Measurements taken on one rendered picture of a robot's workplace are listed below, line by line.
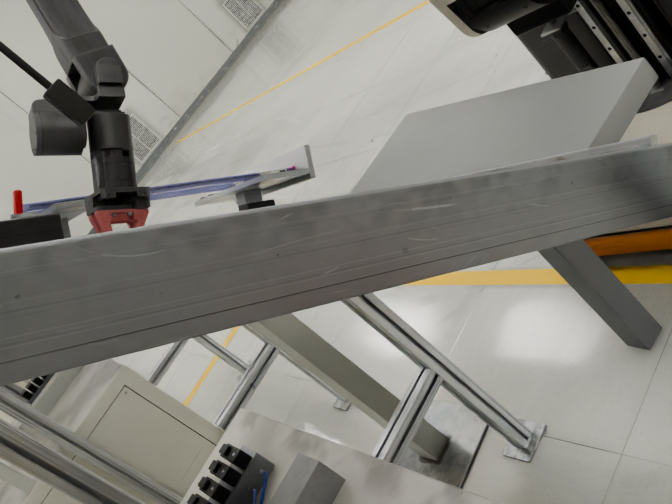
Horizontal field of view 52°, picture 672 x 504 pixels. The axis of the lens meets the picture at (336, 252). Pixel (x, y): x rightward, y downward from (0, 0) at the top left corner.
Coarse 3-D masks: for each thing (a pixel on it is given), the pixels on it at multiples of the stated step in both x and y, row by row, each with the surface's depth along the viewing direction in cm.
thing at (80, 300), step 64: (384, 192) 43; (448, 192) 46; (512, 192) 49; (576, 192) 52; (640, 192) 56; (0, 256) 32; (64, 256) 33; (128, 256) 35; (192, 256) 36; (256, 256) 38; (320, 256) 40; (384, 256) 43; (448, 256) 45; (512, 256) 48; (0, 320) 31; (64, 320) 33; (128, 320) 34; (192, 320) 36; (256, 320) 38; (0, 384) 31
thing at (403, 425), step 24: (432, 384) 134; (408, 408) 130; (384, 432) 131; (408, 432) 130; (240, 456) 91; (384, 456) 126; (528, 456) 144; (240, 480) 90; (264, 480) 86; (288, 480) 80; (312, 480) 78; (336, 480) 79
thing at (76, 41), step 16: (32, 0) 93; (48, 0) 92; (64, 0) 93; (48, 16) 92; (64, 16) 92; (80, 16) 94; (48, 32) 93; (64, 32) 92; (80, 32) 92; (96, 32) 93; (64, 48) 92; (80, 48) 92; (96, 48) 93; (112, 48) 94; (64, 64) 94; (80, 64) 91; (80, 80) 94
